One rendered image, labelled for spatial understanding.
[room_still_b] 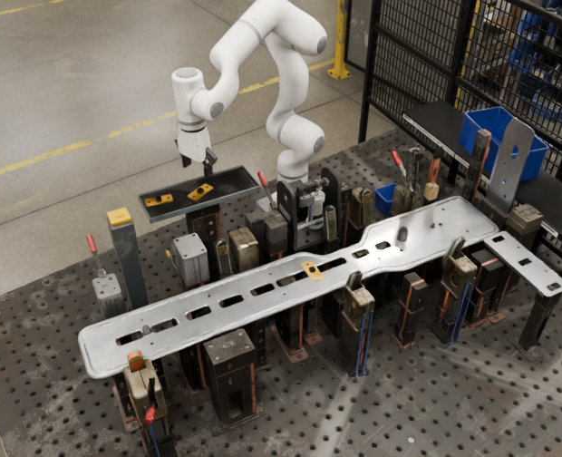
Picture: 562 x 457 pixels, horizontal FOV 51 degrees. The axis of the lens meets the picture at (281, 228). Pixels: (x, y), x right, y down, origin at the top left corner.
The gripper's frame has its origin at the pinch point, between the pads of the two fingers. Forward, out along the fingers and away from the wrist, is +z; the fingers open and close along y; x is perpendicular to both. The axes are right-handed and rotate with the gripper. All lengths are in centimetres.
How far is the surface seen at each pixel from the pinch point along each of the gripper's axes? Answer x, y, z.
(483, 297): 46, 82, 42
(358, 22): 285, -118, 74
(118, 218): -24.7, -10.2, 9.3
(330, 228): 24.2, 34.1, 22.7
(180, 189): -2.9, -5.9, 9.3
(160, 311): -33.5, 14.9, 25.3
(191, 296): -23.7, 17.6, 25.3
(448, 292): 34, 74, 34
